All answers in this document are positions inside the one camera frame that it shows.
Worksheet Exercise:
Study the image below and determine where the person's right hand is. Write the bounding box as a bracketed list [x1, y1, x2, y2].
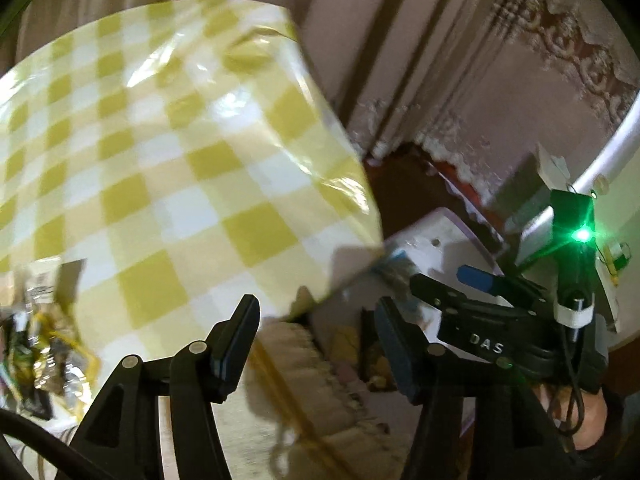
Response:
[533, 384, 608, 452]

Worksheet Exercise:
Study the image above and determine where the yellow snack packet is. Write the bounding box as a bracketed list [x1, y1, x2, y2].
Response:
[1, 256, 100, 422]

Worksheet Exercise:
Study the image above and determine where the yellow white checkered tablecloth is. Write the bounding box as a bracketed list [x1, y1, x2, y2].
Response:
[1, 0, 382, 422]

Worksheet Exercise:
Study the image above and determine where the white plastic bin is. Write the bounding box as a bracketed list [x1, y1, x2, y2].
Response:
[310, 208, 498, 351]

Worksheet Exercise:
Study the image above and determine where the beige curtain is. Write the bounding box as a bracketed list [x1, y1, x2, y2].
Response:
[1, 0, 639, 196]

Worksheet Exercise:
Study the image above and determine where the small blue grey snack packet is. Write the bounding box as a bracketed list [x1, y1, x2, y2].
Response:
[373, 249, 423, 314]

